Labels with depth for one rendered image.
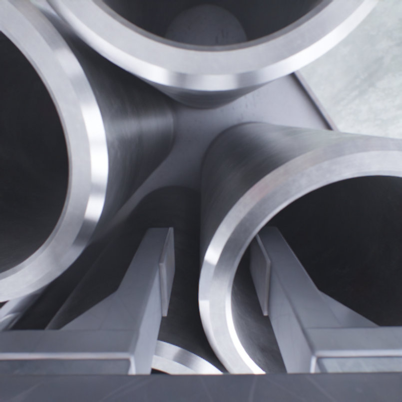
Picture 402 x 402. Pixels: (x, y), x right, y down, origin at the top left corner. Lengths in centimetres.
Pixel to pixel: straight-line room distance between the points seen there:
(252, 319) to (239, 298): 1
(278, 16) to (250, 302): 19
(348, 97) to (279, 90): 33
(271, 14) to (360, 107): 47
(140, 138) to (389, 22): 64
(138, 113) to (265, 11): 16
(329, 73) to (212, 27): 35
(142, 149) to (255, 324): 11
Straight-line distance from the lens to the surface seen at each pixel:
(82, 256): 40
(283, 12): 23
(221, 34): 38
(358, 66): 71
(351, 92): 70
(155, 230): 16
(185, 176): 38
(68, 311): 18
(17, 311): 49
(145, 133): 18
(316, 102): 38
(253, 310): 18
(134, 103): 16
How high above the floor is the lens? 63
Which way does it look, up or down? 74 degrees down
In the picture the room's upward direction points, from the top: 179 degrees counter-clockwise
